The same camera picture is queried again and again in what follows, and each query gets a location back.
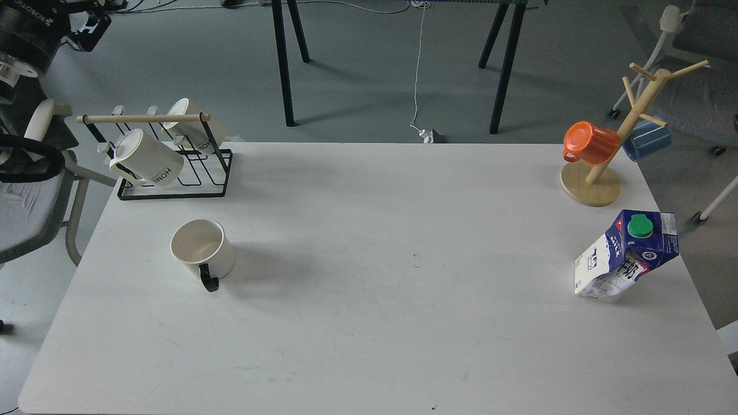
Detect grey office chair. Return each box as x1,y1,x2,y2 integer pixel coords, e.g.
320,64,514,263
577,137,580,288
608,0,738,225
2,98,116,265

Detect white mug black handle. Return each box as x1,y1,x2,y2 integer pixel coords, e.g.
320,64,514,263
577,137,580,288
170,220,236,292

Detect black wire mug rack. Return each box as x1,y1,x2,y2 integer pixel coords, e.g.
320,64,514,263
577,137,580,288
76,113,233,201

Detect wooden mug tree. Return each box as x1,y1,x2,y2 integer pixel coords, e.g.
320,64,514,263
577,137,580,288
560,60,709,207

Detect black trestle leg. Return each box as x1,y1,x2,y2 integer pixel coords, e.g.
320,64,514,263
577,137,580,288
270,1,311,128
477,1,528,134

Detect white mug rear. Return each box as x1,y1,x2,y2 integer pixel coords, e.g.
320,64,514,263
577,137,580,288
161,98,230,154

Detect orange plastic cup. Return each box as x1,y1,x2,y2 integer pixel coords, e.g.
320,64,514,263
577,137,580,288
562,120,620,166

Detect white power cable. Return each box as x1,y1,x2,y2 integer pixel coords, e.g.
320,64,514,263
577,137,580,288
259,0,432,139

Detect power strip on floor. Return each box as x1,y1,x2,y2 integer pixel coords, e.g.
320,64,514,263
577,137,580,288
417,129,446,144

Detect grey office chair left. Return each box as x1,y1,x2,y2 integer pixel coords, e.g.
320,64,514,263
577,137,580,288
2,98,116,265

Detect blue plastic cup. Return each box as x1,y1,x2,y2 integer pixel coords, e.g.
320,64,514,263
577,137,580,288
622,120,672,162

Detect black trestle leg right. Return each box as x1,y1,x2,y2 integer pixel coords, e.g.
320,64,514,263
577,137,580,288
477,1,528,134

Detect white HOME mug front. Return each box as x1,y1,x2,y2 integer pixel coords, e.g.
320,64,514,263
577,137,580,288
109,129,183,186

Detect black trestle leg left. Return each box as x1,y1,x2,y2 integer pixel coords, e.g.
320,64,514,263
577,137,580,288
270,1,311,128

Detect blue white milk carton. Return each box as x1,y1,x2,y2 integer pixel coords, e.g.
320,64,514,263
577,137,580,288
574,209,679,304

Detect grey office chair right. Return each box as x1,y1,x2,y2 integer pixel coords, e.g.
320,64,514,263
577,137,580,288
608,0,738,225

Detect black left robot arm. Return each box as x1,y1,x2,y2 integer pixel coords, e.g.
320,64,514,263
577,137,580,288
1,1,122,104

